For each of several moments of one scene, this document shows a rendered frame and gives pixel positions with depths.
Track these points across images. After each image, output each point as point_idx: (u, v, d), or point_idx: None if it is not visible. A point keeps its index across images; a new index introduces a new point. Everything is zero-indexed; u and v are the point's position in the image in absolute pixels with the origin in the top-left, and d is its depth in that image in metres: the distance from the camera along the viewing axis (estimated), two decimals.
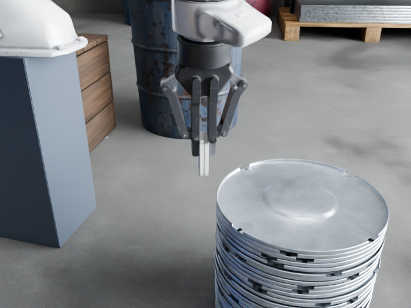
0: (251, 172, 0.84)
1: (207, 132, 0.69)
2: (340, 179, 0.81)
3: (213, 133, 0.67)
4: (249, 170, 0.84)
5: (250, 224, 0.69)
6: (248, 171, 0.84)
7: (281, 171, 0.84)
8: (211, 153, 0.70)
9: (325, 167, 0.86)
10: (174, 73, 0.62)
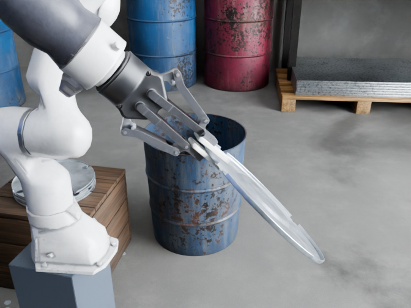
0: None
1: (188, 142, 0.68)
2: (288, 217, 0.85)
3: None
4: None
5: None
6: None
7: (248, 177, 0.86)
8: (198, 154, 0.71)
9: (277, 203, 0.90)
10: (161, 74, 0.63)
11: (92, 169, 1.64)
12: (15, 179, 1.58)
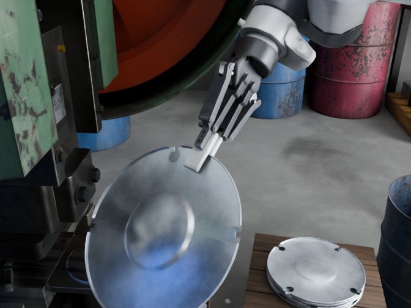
0: (227, 235, 0.62)
1: None
2: (141, 306, 0.64)
3: (227, 133, 0.71)
4: (231, 234, 0.61)
5: (172, 161, 0.72)
6: (232, 233, 0.62)
7: (201, 266, 0.62)
8: (212, 154, 0.71)
9: None
10: (231, 62, 0.69)
11: (350, 253, 1.37)
12: (269, 269, 1.31)
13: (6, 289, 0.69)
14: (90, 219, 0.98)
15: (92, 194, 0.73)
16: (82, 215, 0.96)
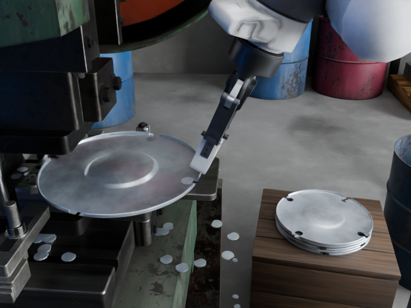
0: (185, 181, 0.74)
1: None
2: (87, 204, 0.68)
3: None
4: (189, 181, 0.74)
5: (149, 140, 0.88)
6: (189, 180, 0.74)
7: (156, 192, 0.71)
8: (201, 151, 0.70)
9: (108, 216, 0.66)
10: None
11: (356, 203, 1.40)
12: (278, 216, 1.33)
13: (32, 191, 0.72)
14: None
15: (114, 102, 0.75)
16: None
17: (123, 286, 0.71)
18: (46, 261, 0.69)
